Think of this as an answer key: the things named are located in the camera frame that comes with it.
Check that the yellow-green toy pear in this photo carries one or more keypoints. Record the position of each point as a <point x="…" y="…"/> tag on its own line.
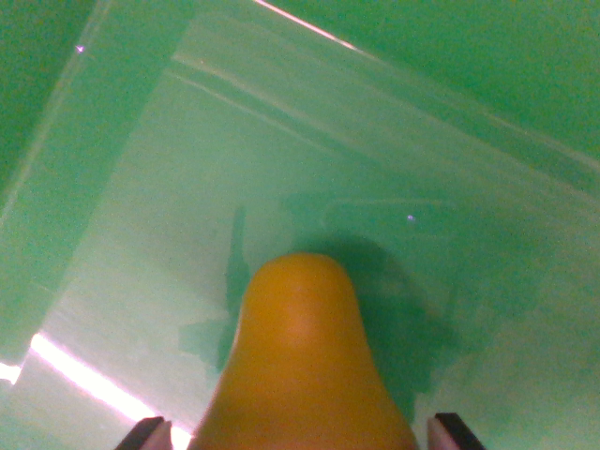
<point x="300" y="365"/>

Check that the green plastic bin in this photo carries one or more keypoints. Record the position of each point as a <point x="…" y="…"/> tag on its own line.
<point x="422" y="140"/>

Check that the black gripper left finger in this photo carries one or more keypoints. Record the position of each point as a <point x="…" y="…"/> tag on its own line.
<point x="147" y="435"/>

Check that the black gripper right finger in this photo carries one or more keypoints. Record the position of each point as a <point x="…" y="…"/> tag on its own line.
<point x="452" y="433"/>

